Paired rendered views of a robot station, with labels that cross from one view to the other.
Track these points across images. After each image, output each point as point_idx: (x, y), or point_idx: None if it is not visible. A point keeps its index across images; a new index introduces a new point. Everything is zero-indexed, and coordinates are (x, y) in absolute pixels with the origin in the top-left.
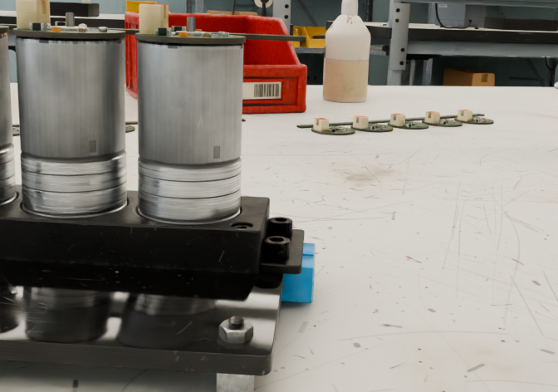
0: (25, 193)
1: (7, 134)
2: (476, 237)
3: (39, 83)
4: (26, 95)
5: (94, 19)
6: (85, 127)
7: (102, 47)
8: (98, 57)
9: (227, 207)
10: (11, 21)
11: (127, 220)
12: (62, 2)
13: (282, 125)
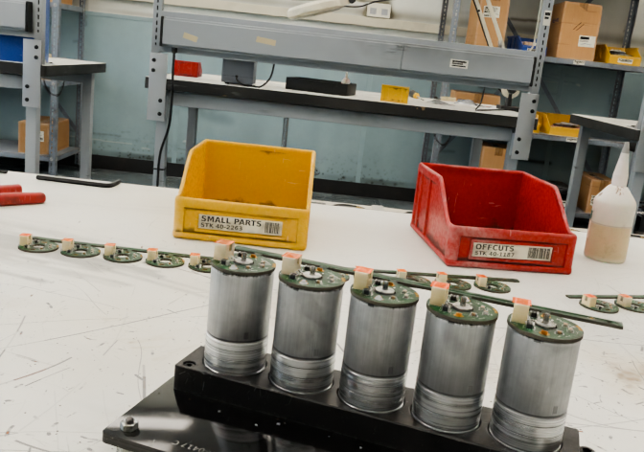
0: (418, 408)
1: (407, 363)
2: None
3: (443, 347)
4: (432, 350)
5: (352, 100)
6: (468, 377)
7: (486, 328)
8: (483, 335)
9: (556, 444)
10: (280, 95)
11: (486, 441)
12: (325, 81)
13: (552, 292)
